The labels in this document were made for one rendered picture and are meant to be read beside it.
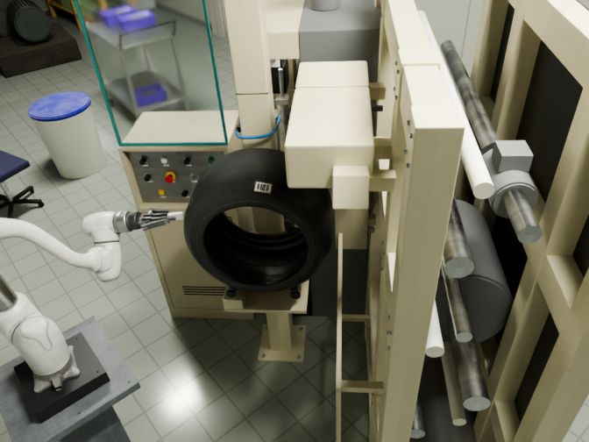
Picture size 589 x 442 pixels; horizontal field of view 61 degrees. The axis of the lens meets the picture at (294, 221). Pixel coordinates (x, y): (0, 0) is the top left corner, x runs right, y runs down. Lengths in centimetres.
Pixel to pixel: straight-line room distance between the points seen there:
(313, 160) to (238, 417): 181
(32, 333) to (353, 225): 139
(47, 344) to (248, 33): 143
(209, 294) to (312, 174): 183
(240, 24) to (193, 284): 170
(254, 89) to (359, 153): 74
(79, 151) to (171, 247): 217
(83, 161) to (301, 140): 372
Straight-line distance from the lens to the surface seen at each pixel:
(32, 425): 241
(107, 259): 218
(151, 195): 280
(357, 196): 136
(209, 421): 292
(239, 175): 184
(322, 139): 142
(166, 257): 301
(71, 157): 494
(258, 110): 206
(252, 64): 198
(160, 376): 315
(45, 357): 228
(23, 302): 238
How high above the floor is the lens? 249
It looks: 39 degrees down
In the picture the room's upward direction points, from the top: 4 degrees counter-clockwise
